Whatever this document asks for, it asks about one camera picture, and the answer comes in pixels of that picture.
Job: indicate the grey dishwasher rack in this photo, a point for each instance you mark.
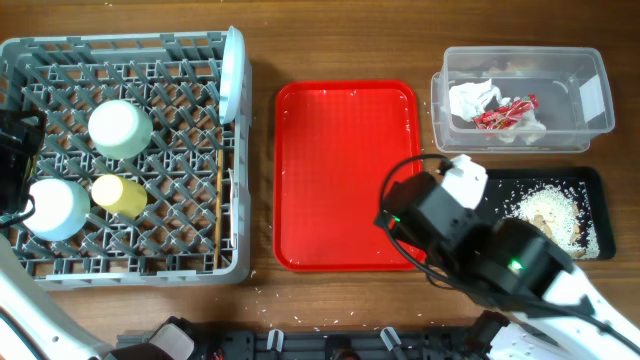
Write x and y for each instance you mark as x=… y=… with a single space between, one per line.
x=175 y=79

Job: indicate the red plastic tray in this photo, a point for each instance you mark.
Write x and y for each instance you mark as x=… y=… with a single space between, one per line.
x=334 y=143

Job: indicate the light blue food bowl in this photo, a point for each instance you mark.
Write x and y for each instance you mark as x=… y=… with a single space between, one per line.
x=120 y=130

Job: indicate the yellow cup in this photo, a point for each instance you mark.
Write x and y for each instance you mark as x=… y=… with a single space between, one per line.
x=118 y=195

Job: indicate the large white plate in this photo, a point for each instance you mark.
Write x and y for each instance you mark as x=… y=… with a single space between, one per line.
x=232 y=74

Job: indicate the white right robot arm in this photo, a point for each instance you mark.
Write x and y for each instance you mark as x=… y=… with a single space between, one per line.
x=585 y=324

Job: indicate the clear plastic bin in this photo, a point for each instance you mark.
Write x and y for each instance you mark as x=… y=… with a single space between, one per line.
x=570 y=83

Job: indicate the black plastic tray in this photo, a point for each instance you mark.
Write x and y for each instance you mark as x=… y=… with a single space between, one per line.
x=503 y=181

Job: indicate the wooden chopstick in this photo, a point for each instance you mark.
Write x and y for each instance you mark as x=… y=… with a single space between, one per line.
x=217 y=227

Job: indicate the white napkin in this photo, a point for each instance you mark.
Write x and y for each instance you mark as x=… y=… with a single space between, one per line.
x=469 y=100

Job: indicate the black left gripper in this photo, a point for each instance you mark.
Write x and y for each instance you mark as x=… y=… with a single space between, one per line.
x=21 y=158

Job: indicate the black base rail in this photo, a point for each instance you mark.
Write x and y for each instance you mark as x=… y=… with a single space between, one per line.
x=430 y=343

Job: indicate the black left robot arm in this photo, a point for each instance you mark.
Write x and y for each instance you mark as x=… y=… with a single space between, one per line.
x=45 y=330

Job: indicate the white plastic fork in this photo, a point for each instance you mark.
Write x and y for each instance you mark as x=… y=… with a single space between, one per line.
x=231 y=194

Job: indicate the spilled rice food waste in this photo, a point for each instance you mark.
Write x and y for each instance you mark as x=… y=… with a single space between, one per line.
x=562 y=211

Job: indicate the red ketchup sachet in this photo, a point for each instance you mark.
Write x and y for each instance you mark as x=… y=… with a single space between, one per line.
x=506 y=116

